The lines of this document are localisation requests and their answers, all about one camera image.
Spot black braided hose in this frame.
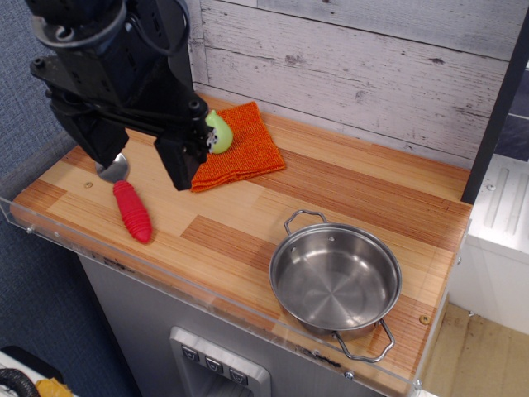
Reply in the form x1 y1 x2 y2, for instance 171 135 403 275
0 367 37 397

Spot black right corner post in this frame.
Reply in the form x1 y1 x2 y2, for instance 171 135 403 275
460 12 528 204

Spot green toy pear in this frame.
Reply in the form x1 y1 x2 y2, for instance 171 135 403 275
206 110 233 155

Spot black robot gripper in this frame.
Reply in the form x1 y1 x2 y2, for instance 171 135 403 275
31 24 208 191

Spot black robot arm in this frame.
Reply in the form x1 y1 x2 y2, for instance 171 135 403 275
28 1 208 190

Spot orange folded cloth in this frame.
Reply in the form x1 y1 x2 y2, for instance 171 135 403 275
191 102 286 193

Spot silver dispenser button panel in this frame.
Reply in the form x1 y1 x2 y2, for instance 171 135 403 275
169 326 272 396

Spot clear acrylic table guard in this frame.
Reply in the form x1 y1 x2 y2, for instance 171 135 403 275
0 123 473 394

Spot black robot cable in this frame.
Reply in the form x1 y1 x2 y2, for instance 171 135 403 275
127 0 192 58

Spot red handled metal spoon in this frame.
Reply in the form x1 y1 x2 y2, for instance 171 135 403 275
95 153 153 244

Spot stainless steel pot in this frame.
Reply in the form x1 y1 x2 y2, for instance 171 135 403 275
269 210 403 363

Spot white toy appliance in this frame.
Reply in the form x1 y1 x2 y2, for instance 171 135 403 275
448 155 528 334

